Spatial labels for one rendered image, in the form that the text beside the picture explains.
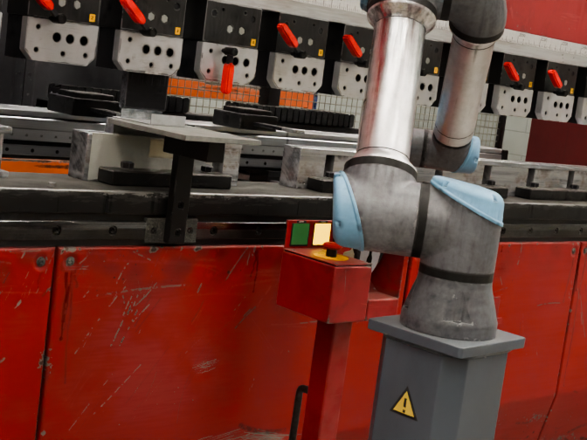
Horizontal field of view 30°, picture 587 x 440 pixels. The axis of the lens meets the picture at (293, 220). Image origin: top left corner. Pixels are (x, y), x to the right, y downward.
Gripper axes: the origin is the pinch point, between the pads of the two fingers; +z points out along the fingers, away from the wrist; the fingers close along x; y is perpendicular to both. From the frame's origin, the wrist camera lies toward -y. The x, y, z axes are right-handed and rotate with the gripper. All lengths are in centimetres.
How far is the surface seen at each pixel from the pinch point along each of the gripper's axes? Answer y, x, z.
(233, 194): 19.9, 22.1, -12.7
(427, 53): 33, -43, -47
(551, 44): 34, -94, -55
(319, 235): 9.3, 5.9, -6.9
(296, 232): 9.4, 12.5, -7.5
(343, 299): -6.6, 11.7, 1.6
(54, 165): 202, -43, 22
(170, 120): 25, 37, -26
